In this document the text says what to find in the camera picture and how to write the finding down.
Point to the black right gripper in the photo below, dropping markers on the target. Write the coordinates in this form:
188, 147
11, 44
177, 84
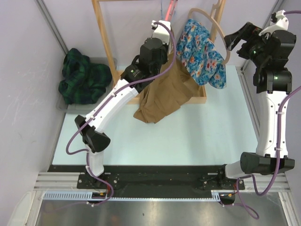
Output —
249, 32

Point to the beige wooden hanger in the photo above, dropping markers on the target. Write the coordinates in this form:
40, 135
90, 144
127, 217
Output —
214, 17

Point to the blue floral garment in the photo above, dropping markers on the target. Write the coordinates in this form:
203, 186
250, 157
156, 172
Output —
200, 57

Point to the pink plastic hanger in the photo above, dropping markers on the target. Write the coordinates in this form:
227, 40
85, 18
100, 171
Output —
170, 10

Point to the tan brown skirt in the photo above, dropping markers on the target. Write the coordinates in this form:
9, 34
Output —
167, 94

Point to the green plaid garment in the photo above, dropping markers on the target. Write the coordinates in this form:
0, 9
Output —
84, 82

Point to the light blue wire hanger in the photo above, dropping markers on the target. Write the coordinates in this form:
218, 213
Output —
163, 8

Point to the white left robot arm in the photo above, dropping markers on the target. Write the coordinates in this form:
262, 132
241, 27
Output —
144, 68

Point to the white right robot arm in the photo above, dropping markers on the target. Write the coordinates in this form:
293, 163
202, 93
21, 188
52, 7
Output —
273, 83

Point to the grey plastic bin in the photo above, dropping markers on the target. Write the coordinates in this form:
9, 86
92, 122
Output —
84, 109

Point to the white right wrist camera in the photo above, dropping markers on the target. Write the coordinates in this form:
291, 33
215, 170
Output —
278, 22

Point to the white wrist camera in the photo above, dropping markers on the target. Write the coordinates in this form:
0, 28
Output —
162, 31
278, 22

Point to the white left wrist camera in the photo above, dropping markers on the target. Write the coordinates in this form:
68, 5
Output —
162, 31

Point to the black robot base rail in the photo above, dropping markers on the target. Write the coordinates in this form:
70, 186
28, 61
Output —
154, 182

